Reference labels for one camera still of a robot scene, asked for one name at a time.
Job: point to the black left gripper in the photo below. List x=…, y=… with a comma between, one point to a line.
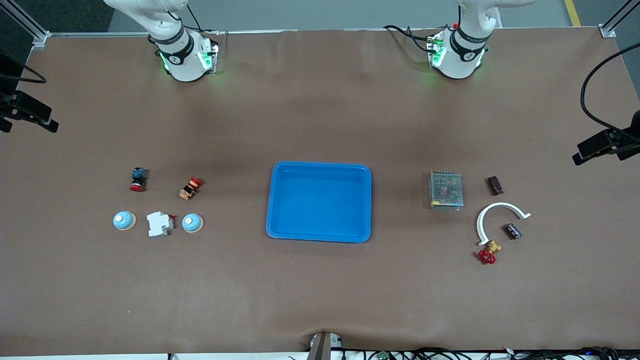
x=631, y=146

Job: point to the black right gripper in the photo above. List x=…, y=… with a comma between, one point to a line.
x=6, y=106

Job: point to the dark brown cylindrical capacitor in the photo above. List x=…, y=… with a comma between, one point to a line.
x=495, y=186
x=512, y=231

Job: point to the light blue call bell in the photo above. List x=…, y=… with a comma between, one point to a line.
x=124, y=221
x=192, y=223

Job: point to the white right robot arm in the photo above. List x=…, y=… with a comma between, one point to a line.
x=182, y=60

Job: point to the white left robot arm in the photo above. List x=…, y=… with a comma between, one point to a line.
x=457, y=55

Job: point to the yellow floor tape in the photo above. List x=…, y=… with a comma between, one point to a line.
x=572, y=12

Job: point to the red mushroom push button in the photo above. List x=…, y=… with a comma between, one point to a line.
x=138, y=176

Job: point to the white half-round pipe clamp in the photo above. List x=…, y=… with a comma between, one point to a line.
x=479, y=227

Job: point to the perforated metal power supply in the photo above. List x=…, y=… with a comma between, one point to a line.
x=445, y=190

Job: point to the white circuit breaker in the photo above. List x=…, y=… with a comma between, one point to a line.
x=159, y=225

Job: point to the blue plastic tray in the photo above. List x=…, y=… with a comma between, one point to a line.
x=320, y=200

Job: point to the brown table mat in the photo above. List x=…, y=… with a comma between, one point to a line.
x=320, y=290

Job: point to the aluminium frame post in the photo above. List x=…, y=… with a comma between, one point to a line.
x=40, y=39
x=607, y=31

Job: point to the orange red button switch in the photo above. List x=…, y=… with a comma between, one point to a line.
x=189, y=191

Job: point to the brown table edge bracket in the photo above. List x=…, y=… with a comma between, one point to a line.
x=322, y=347

